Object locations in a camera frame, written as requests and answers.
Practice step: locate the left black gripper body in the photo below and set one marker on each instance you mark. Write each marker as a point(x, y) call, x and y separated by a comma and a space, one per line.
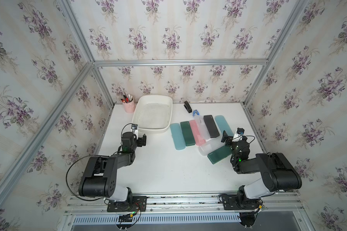
point(141, 140)

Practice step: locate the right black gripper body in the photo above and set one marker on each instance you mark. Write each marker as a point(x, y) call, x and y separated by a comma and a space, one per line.
point(228, 139)

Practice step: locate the pink pencil case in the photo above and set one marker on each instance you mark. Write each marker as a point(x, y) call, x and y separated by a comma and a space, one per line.
point(199, 140)

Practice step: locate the white plastic storage box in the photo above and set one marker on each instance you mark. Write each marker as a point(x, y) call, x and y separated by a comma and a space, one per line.
point(153, 114)

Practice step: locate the light teal pencil case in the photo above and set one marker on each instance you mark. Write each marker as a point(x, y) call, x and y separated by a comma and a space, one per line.
point(177, 137)
point(223, 125)

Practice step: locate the dark green pencil case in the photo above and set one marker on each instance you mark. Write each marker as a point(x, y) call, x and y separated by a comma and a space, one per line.
point(219, 154)
point(187, 133)

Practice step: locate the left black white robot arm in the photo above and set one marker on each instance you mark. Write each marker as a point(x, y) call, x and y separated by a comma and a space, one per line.
point(100, 176)

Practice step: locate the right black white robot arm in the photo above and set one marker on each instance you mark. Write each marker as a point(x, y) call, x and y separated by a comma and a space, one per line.
point(276, 171)

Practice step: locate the black pencil case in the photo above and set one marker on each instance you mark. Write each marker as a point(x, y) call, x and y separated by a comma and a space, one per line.
point(211, 126)

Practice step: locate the dark green pencil case front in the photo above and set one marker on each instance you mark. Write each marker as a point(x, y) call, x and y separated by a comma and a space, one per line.
point(219, 154)

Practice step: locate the clear pencil case front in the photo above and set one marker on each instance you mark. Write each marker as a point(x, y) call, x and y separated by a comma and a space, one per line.
point(210, 146)

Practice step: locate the pink pen holder cup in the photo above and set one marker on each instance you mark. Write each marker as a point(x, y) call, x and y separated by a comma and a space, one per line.
point(129, 107)

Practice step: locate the blue white small clip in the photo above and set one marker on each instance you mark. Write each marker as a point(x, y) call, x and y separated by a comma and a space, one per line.
point(195, 113)

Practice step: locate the pens in cup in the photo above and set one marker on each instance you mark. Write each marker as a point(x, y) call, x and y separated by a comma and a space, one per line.
point(127, 98)

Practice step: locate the black stapler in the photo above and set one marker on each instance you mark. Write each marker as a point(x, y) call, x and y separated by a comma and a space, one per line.
point(187, 106)

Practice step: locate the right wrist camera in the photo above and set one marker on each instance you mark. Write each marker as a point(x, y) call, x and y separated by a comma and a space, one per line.
point(240, 133)

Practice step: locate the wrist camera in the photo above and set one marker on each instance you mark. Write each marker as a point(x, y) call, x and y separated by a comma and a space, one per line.
point(240, 133)
point(134, 128)

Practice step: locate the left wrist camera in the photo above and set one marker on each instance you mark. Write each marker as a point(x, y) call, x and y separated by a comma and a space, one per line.
point(134, 128)

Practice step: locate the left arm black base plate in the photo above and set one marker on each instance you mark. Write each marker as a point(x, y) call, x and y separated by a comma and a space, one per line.
point(127, 203)

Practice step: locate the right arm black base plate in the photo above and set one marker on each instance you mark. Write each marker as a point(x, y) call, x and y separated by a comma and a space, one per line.
point(239, 202)

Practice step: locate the aluminium front rail frame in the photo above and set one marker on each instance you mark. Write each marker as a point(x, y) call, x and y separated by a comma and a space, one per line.
point(179, 208)

